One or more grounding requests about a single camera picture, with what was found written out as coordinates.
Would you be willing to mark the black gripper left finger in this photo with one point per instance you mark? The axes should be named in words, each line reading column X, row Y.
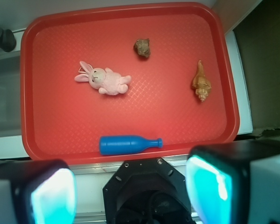
column 37, row 192

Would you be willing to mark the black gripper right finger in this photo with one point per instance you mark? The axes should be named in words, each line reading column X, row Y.
column 235, row 183

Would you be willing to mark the brown rock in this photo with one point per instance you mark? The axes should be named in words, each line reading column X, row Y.
column 142, row 48

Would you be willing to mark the blue plastic bottle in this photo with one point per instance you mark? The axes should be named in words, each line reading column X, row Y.
column 126, row 144

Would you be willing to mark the tan conch seashell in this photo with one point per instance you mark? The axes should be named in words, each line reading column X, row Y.
column 200, row 84

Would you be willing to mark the grey plastic sink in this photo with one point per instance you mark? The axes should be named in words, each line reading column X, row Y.
column 10, row 112

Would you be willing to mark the pink plush bunny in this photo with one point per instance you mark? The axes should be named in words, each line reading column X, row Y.
column 106, row 81

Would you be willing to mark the brown cardboard panel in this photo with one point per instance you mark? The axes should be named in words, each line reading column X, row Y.
column 258, row 39

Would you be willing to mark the grey faucet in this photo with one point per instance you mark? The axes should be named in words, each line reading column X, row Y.
column 7, row 40

